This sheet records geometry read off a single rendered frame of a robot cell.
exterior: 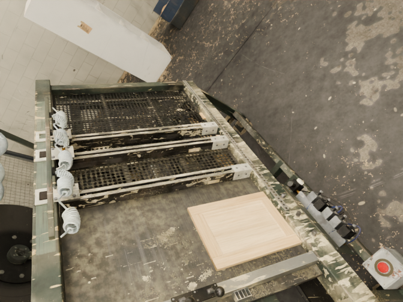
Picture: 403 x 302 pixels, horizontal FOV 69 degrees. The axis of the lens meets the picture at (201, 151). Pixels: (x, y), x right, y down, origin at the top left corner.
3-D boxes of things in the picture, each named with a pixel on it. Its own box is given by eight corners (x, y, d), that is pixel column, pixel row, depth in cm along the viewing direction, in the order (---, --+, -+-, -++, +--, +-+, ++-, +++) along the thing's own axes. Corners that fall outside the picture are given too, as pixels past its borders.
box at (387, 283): (419, 272, 124) (408, 271, 112) (397, 289, 128) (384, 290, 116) (395, 248, 132) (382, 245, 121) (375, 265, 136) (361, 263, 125)
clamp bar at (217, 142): (228, 149, 208) (235, 120, 193) (38, 175, 161) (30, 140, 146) (222, 141, 215) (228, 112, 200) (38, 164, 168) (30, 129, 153)
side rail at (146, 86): (182, 95, 277) (183, 84, 271) (53, 102, 234) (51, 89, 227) (179, 91, 283) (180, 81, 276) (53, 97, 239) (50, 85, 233)
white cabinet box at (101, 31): (173, 58, 489) (42, -25, 358) (153, 85, 509) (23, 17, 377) (162, 44, 531) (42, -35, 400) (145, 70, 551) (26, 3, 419)
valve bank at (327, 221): (375, 238, 155) (358, 232, 139) (355, 254, 159) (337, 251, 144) (313, 175, 190) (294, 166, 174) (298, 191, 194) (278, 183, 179)
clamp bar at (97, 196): (250, 179, 186) (261, 149, 171) (38, 220, 139) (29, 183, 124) (243, 169, 193) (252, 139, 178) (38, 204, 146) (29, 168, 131)
